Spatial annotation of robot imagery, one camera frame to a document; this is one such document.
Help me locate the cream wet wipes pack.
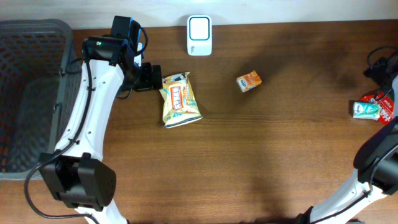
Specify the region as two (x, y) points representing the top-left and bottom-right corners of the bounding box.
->
(159, 72), (203, 129)

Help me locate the red snack bag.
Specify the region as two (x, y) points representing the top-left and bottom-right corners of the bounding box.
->
(359, 92), (394, 124)

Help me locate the orange tissue pack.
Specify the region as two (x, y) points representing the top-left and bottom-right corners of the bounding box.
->
(236, 70), (262, 93)

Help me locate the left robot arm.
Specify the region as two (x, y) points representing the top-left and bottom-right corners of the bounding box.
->
(24, 16), (162, 223)

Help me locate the grey plastic mesh basket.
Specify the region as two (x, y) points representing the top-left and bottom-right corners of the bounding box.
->
(1, 19), (81, 180)

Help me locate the white barcode scanner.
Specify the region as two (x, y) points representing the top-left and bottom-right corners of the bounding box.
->
(187, 15), (213, 57)

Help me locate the teal tissue pack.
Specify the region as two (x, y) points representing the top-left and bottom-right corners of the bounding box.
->
(353, 102), (381, 121)

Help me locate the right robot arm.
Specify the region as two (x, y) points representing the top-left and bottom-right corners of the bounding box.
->
(294, 46), (397, 224)

